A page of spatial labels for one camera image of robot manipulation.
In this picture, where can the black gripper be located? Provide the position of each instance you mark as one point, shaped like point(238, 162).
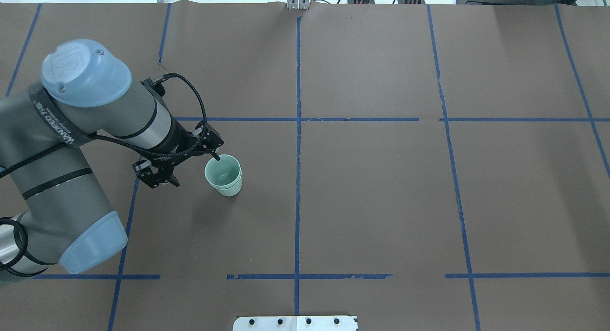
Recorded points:
point(177, 139)

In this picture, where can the pale green cup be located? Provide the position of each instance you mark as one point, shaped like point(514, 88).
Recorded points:
point(231, 189)
point(224, 172)

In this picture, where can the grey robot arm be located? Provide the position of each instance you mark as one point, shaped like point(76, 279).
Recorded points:
point(84, 93)

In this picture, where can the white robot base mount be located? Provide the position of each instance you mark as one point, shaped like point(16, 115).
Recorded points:
point(296, 323)

